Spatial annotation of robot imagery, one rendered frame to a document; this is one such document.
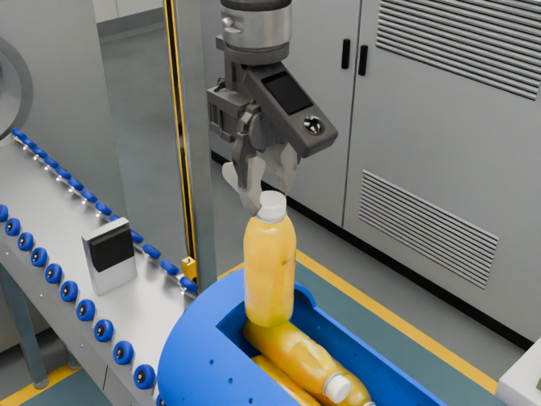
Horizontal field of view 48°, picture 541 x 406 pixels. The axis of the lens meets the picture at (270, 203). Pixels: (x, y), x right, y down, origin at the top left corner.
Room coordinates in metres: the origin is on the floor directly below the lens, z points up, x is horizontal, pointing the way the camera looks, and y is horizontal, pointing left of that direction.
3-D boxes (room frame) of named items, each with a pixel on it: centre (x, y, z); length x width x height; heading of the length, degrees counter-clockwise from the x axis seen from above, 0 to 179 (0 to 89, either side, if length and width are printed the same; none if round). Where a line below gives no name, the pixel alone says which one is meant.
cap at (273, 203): (0.63, 0.00, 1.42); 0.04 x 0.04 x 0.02
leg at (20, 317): (1.50, 0.85, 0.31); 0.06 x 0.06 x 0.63; 41
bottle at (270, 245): (0.63, 0.00, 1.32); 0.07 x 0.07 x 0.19
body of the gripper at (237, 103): (0.65, 0.02, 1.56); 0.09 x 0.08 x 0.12; 41
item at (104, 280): (1.02, 0.34, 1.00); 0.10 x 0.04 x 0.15; 131
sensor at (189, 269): (1.07, 0.21, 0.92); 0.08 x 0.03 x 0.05; 131
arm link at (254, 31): (0.64, 0.02, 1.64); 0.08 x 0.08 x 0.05
